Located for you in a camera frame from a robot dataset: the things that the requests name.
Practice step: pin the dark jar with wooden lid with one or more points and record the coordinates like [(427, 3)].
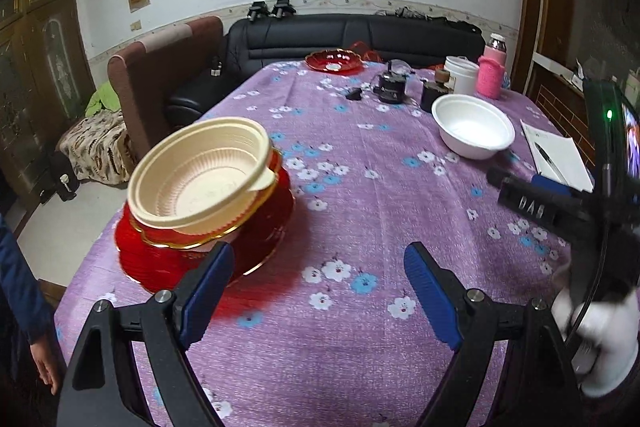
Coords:
[(432, 97)]

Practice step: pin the black device on sofa back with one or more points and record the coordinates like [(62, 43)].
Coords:
[(282, 8), (257, 11)]

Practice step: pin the red cloth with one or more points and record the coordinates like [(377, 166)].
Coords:
[(372, 56)]

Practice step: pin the brown patterned blanket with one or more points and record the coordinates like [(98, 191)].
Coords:
[(95, 147)]

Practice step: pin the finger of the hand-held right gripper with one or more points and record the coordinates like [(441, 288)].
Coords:
[(500, 178), (547, 183)]

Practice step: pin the brown upholstered chair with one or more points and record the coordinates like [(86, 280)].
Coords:
[(150, 92)]

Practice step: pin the another person's forearm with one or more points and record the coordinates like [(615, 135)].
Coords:
[(22, 282)]

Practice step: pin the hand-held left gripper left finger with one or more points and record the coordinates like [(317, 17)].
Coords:
[(207, 297)]

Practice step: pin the red gold-rimmed plate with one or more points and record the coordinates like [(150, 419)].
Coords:
[(155, 237)]

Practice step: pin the black pen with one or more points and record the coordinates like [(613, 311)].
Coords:
[(545, 157)]

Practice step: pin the purple floral tablecloth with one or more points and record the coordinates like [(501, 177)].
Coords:
[(360, 187)]

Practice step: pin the black leather sofa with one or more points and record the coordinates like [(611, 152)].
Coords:
[(300, 37)]

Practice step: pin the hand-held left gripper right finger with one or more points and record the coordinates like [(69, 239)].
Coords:
[(432, 297)]

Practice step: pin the cream ribbed plastic bowl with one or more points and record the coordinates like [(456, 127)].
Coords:
[(200, 192)]

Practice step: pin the black power adapter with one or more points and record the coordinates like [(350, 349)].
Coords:
[(392, 89)]

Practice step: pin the bottle with pink knit sleeve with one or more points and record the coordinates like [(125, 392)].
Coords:
[(490, 77)]

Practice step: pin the white paper notebook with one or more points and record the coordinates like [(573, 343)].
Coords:
[(562, 157)]

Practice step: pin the black floor bag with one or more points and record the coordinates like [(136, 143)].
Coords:
[(60, 182)]

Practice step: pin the small red scalloped plate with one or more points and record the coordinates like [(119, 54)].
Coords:
[(332, 59)]

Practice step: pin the green cloth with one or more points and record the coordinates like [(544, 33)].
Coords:
[(102, 99)]

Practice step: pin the small black clip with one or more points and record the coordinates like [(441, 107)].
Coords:
[(354, 94)]

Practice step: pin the wooden cabinet with glass doors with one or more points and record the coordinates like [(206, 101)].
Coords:
[(35, 57)]

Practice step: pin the white plastic tub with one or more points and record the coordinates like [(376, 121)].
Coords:
[(462, 77)]

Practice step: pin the large red lettered plate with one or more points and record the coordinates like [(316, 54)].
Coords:
[(145, 267)]

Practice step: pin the person's right hand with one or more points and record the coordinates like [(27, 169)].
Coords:
[(610, 347)]

